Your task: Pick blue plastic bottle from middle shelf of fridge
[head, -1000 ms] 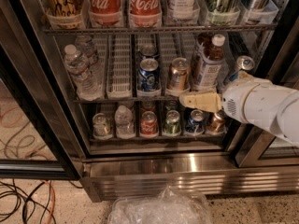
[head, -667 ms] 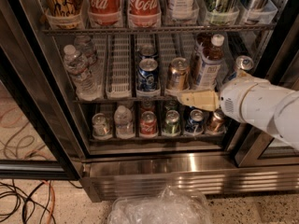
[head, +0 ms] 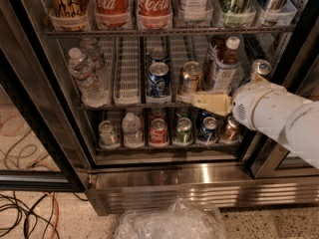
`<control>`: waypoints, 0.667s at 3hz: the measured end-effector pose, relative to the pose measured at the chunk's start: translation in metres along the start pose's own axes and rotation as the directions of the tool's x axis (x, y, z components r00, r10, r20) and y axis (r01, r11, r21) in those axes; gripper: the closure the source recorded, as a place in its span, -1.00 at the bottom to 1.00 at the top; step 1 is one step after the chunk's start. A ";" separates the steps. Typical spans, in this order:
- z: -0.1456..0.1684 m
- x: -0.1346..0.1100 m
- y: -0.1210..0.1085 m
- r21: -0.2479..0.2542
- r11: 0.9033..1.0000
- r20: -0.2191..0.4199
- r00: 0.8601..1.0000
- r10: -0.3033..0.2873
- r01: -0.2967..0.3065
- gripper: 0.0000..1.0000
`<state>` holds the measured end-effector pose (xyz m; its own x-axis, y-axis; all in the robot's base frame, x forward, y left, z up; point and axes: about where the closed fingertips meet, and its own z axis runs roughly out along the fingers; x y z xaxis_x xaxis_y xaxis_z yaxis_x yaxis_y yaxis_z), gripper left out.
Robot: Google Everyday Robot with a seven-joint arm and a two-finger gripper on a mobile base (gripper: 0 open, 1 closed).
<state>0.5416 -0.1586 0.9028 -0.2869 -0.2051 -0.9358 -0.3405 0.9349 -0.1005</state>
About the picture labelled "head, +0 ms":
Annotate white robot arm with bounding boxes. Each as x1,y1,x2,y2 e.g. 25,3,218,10
190,73,319,168

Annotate crumpled clear plastic bag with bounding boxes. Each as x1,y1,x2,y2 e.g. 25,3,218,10
115,199,226,239

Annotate tilted blue silver can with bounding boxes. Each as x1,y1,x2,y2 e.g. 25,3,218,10
247,59,271,83

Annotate copper can middle shelf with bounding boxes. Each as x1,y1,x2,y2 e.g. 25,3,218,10
177,61,202,96

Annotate red can rear bottom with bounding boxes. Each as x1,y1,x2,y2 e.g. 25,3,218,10
150,108,166,120

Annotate green can front bottom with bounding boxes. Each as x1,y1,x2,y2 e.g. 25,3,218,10
173,118,192,144

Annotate copper can bottom shelf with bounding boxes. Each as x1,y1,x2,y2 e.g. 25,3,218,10
220,116,241,143

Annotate stainless steel fridge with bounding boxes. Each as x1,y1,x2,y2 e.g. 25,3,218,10
0,0,318,215

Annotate front clear water bottle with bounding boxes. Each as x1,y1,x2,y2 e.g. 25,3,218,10
68,48,108,108

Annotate black cables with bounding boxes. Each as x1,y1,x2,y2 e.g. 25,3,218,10
0,191,90,239

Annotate red Coca-Cola can front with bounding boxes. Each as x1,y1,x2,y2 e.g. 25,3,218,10
150,119,168,146

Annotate coca-cola bottle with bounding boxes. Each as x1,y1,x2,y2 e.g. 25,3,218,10
96,0,129,28
138,0,169,29

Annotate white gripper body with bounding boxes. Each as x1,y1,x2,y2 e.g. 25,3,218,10
230,82,287,131

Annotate silver blue can top shelf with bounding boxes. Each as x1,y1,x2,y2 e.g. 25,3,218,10
257,0,287,26

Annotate blue label tea bottle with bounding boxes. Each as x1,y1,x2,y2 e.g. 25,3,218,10
203,36,240,94

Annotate blue Pepsi can front bottom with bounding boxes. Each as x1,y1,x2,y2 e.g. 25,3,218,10
197,117,217,143

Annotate rear tea bottle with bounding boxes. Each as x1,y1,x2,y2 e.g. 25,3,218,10
202,35,226,81

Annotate green can rear bottom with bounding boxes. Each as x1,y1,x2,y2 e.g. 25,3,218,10
174,107,190,120

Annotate rear dark can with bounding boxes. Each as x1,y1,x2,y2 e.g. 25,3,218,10
148,47,168,64

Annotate empty white plastic tray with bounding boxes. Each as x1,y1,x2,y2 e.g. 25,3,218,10
113,37,141,106

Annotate rear clear water bottle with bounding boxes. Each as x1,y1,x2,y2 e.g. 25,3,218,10
80,37,107,82

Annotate white label bottle top shelf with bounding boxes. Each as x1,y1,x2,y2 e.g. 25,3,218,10
178,0,207,21

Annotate left glass fridge door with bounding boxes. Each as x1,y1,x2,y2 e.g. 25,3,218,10
0,52,84,192

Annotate orange cable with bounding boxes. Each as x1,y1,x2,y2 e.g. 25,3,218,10
43,191,61,239

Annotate copper can shelf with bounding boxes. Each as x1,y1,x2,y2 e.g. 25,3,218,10
220,116,241,143
177,61,202,96

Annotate right glass fridge door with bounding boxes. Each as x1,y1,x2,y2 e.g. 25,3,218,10
250,16,319,178

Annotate left Coca-Cola bottle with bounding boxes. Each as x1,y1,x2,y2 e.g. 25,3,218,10
96,0,129,28

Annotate blue can rear bottom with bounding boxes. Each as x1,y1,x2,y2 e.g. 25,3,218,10
197,110,212,120

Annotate clear water bottle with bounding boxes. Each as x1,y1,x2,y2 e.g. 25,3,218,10
68,48,108,108
80,37,107,82

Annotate yellow tall can top shelf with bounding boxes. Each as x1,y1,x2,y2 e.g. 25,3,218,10
43,0,92,31

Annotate blue pepsi can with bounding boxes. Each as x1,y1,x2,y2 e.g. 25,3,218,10
197,117,217,143
148,62,169,98

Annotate glass fridge door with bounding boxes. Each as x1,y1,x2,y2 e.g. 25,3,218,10
250,16,319,178
0,52,84,192

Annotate silver can bottom shelf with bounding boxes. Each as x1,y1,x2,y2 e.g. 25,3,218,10
99,120,119,147

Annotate right Coca-Cola bottle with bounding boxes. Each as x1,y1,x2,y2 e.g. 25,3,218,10
138,0,169,29

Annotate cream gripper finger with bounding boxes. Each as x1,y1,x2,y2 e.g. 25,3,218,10
191,93,231,117
250,73,269,84

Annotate green tall can top shelf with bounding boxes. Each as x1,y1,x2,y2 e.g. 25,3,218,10
217,0,253,27

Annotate small water bottle bottom shelf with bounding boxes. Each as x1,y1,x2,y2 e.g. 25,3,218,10
122,113,144,148

